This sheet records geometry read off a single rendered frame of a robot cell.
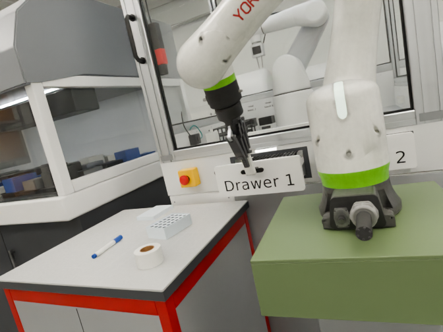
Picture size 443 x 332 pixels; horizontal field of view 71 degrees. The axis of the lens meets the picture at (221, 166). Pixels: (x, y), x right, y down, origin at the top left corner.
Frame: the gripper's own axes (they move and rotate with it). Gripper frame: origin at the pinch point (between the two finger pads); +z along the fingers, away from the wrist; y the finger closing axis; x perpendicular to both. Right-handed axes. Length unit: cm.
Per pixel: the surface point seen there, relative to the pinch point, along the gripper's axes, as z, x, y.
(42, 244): 25, -112, 6
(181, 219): 10.4, -23.7, 11.0
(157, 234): 9.6, -28.9, 18.4
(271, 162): 3.0, 5.6, -4.8
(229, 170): 4.0, -9.2, -4.4
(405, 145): 10.3, 43.5, -16.5
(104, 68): -34, -80, -54
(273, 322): 74, -11, 5
